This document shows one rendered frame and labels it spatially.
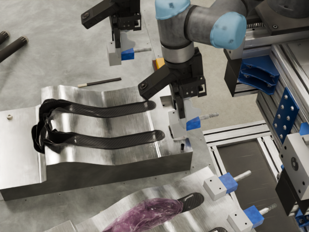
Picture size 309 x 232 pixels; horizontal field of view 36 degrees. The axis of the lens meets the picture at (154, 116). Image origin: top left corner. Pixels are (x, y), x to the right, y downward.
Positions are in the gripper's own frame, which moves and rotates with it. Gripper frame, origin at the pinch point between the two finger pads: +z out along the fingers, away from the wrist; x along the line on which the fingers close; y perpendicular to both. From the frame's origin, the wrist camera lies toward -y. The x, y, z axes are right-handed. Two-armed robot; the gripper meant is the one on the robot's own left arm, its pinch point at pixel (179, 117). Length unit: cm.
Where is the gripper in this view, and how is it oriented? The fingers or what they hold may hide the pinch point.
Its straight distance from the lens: 122.6
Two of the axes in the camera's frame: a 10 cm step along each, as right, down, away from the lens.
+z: 1.4, 7.1, 6.9
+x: -2.0, -6.6, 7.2
